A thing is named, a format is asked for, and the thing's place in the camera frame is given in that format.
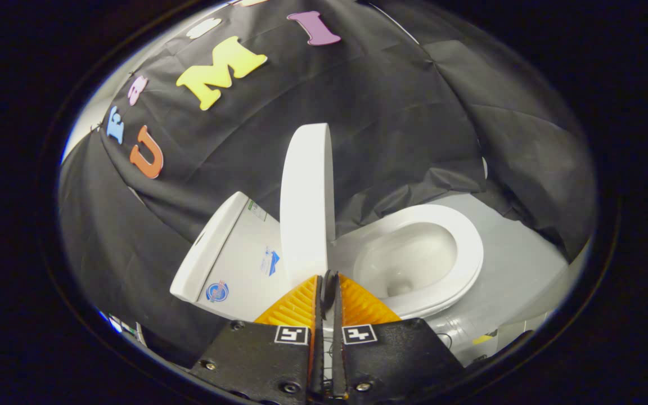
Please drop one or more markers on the black backdrop cloth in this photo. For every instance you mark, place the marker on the black backdrop cloth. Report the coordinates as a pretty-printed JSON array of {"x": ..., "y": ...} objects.
[{"x": 386, "y": 129}]

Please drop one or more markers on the white toilet lid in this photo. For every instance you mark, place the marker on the white toilet lid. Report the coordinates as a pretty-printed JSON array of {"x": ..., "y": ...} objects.
[{"x": 307, "y": 208}]

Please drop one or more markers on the white toilet seat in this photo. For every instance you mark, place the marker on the white toilet seat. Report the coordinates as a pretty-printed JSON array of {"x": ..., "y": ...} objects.
[{"x": 467, "y": 247}]

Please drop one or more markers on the yellow floor tape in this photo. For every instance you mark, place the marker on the yellow floor tape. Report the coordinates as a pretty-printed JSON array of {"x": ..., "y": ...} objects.
[{"x": 482, "y": 339}]

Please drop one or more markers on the white toilet bowl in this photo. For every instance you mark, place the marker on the white toilet bowl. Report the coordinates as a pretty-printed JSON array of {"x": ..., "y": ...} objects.
[{"x": 408, "y": 253}]

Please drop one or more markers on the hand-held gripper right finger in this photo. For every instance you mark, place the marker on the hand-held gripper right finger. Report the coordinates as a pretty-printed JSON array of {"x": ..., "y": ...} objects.
[{"x": 338, "y": 360}]

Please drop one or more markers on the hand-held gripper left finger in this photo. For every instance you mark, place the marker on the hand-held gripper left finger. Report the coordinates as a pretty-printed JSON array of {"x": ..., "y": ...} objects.
[{"x": 318, "y": 360}]

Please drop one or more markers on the white toilet tank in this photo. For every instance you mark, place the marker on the white toilet tank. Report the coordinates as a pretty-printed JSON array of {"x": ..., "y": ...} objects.
[{"x": 239, "y": 264}]

